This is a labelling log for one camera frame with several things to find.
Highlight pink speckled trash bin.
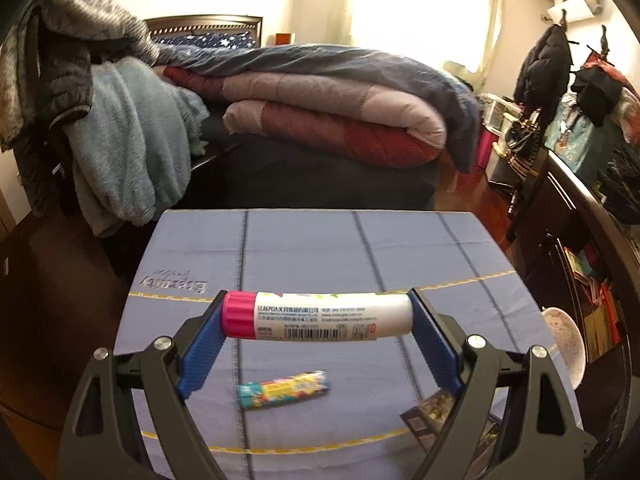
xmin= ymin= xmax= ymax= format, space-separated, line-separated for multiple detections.
xmin=541 ymin=307 xmax=587 ymax=390

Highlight dark jacket on rack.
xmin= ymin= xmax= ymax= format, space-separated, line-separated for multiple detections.
xmin=513 ymin=25 xmax=573 ymax=118

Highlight light blue fleece blanket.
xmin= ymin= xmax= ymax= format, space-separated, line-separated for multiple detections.
xmin=63 ymin=58 xmax=209 ymax=237

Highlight blue duvet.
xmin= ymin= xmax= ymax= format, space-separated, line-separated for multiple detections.
xmin=156 ymin=44 xmax=480 ymax=174

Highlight white air conditioner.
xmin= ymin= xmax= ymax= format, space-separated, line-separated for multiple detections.
xmin=548 ymin=0 xmax=602 ymax=23

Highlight starry navy pillow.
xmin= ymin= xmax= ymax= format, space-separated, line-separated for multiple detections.
xmin=153 ymin=30 xmax=258 ymax=50

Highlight orange bedside cabinet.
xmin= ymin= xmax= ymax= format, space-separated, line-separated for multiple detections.
xmin=273 ymin=32 xmax=295 ymax=46

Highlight white pink-capped tube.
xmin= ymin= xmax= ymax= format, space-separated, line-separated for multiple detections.
xmin=222 ymin=292 xmax=413 ymax=342

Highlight dark wooden dresser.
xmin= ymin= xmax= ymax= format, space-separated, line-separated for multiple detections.
xmin=506 ymin=150 xmax=639 ymax=479

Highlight teal patterned bag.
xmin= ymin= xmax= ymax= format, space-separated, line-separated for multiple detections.
xmin=544 ymin=92 xmax=623 ymax=188

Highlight dark wooden headboard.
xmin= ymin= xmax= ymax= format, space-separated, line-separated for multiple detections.
xmin=146 ymin=14 xmax=262 ymax=48

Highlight red clothes on rack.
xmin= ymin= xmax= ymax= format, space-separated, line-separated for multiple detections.
xmin=570 ymin=52 xmax=640 ymax=144

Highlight pink red folded quilt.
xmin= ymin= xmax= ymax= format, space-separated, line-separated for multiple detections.
xmin=155 ymin=66 xmax=447 ymax=169

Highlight bed with dark base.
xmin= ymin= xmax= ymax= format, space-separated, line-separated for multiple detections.
xmin=144 ymin=14 xmax=482 ymax=212

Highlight white window curtain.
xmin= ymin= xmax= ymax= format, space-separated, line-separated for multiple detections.
xmin=290 ymin=0 xmax=503 ymax=84

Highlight colourful candy wrapper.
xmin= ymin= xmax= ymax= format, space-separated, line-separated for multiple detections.
xmin=238 ymin=370 xmax=330 ymax=410

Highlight dark snack packet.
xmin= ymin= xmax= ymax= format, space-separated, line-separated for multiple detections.
xmin=399 ymin=389 xmax=501 ymax=478

